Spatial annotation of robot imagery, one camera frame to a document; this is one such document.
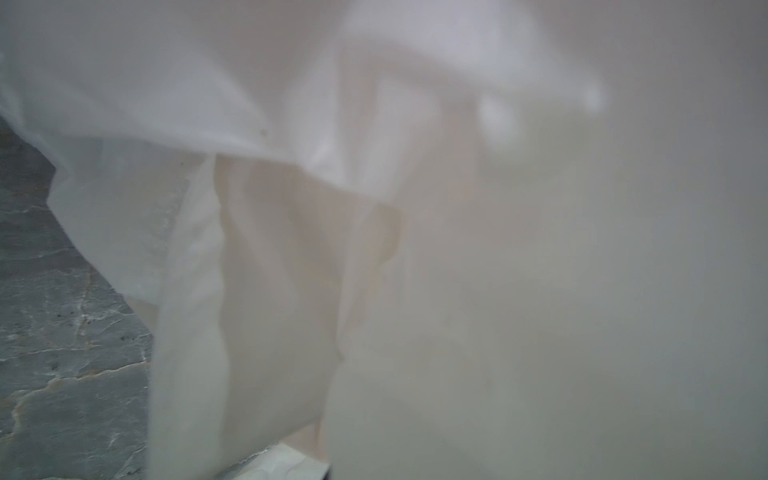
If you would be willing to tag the white plastic bag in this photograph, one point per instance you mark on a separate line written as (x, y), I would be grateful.
(421, 239)

